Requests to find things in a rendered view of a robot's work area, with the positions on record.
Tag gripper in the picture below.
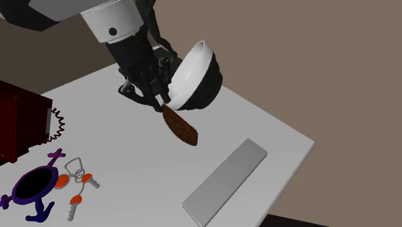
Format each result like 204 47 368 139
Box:
105 31 173 114

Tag white bowl with black outside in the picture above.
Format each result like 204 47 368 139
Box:
167 39 224 112

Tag white table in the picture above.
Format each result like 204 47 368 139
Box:
0 45 316 227

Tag silver keys with orange heads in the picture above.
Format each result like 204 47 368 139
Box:
53 156 101 222

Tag flat grey slab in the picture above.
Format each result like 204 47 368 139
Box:
182 137 269 227

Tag dark red robot stand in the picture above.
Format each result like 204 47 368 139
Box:
0 79 53 164

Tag purple figure with black oval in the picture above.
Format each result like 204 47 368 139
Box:
0 148 67 224

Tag black coiled cord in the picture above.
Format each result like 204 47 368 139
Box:
46 108 67 143

